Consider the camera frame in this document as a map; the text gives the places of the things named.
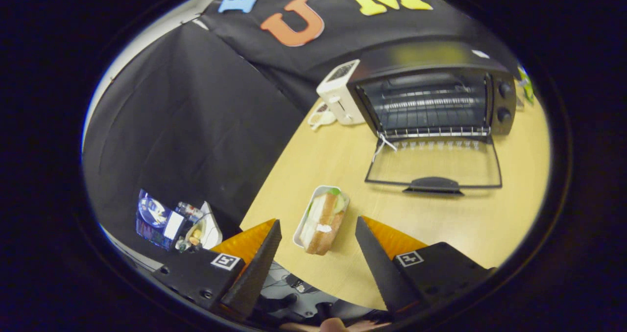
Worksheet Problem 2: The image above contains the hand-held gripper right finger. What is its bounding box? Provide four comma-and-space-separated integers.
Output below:
355, 216, 495, 318

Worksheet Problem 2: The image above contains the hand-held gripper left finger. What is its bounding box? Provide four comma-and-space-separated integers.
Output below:
152, 218, 283, 320

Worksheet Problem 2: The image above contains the white bread sandwich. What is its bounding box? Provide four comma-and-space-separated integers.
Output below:
300, 188, 350, 256

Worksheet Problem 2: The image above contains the black toaster oven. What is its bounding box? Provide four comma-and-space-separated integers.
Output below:
347, 41, 518, 196

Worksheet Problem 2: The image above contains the white toaster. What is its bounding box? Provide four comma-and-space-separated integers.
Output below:
316, 59, 367, 126

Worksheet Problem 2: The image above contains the white rectangular tray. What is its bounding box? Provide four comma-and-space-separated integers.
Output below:
293, 185, 343, 249

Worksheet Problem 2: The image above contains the white plastic bag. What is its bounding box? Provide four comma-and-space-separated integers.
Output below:
185, 201, 223, 252

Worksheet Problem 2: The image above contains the small clear bottle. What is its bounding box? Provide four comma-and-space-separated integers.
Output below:
176, 201, 204, 222

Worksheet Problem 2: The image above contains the blue printed box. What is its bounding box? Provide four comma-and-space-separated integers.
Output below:
136, 189, 186, 250

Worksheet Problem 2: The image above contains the green label plastic bottle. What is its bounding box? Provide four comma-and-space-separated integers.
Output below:
518, 65, 535, 105

